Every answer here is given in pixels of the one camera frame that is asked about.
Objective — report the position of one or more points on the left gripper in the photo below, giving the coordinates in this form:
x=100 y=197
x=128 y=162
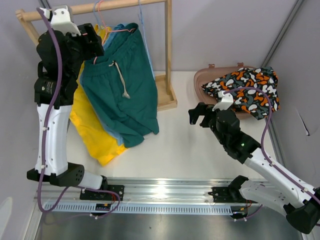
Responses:
x=94 y=48

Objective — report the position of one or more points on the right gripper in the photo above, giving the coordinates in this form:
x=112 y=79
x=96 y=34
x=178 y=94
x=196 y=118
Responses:
x=202 y=109

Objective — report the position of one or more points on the pink hanger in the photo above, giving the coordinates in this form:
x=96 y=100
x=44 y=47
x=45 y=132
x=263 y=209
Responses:
x=111 y=32

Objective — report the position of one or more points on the dark green shorts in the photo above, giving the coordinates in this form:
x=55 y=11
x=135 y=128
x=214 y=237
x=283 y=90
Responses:
x=122 y=100

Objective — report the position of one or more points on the camouflage patterned shorts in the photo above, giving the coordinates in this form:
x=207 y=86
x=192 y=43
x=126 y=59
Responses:
x=256 y=90

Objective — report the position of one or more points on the blue hanger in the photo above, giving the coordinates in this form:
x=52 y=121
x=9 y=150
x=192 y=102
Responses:
x=97 y=14
x=141 y=18

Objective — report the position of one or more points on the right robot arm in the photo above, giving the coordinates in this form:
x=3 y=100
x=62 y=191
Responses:
x=296 y=200

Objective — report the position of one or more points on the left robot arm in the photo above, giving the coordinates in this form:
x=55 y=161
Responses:
x=62 y=55

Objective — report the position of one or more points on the light blue shorts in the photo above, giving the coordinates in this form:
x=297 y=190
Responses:
x=110 y=42

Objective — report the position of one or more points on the yellow shorts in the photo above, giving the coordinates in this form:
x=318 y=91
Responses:
x=100 y=145

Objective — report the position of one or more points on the pink translucent plastic basin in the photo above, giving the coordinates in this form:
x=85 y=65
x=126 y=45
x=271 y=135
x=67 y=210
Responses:
x=206 y=75

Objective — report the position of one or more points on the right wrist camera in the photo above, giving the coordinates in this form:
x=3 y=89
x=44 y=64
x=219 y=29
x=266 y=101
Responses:
x=225 y=103

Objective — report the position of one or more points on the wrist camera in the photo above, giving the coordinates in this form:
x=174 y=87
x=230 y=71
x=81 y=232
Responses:
x=225 y=103
x=61 y=19

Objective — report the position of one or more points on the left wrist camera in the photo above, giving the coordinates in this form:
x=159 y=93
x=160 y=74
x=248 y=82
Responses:
x=61 y=19

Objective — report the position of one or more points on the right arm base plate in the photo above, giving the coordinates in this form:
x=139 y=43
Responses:
x=225 y=194

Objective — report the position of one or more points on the aluminium mounting rail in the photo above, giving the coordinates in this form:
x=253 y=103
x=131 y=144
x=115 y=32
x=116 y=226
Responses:
x=161 y=191

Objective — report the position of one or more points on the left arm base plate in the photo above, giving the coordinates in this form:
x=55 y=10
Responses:
x=104 y=196

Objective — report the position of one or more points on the slotted cable duct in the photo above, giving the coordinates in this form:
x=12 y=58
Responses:
x=130 y=208

